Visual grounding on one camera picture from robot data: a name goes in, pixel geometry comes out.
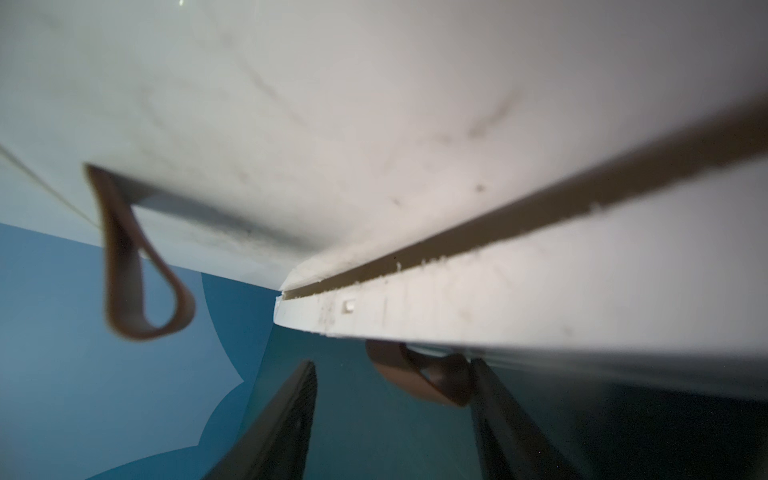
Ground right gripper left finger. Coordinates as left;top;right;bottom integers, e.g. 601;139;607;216
205;361;318;480

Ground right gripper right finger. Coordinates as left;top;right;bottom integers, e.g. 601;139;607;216
470;359;582;479

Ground white three-drawer cabinet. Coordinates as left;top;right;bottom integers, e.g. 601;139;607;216
1;1;767;400

